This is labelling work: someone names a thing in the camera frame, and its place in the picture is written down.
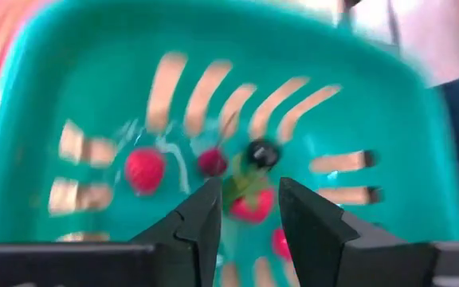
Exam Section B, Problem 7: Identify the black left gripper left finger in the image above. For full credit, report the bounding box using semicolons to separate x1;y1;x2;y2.
130;178;222;287

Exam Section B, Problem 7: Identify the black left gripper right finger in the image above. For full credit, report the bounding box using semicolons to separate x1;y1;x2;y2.
279;178;436;287

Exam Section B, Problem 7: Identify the small red toy fruit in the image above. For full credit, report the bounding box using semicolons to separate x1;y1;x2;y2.
272;228;293;263

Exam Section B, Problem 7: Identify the red toy strawberry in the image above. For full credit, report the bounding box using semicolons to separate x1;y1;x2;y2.
221;153;276;224

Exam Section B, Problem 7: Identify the red toy cherry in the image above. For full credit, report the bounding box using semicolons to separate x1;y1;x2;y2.
196;111;238;178

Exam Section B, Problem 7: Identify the tan burlap cloth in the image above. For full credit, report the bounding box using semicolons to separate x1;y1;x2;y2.
48;51;378;287

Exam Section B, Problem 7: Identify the teal plastic slotted basket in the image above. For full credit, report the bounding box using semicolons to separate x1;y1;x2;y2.
0;0;459;287

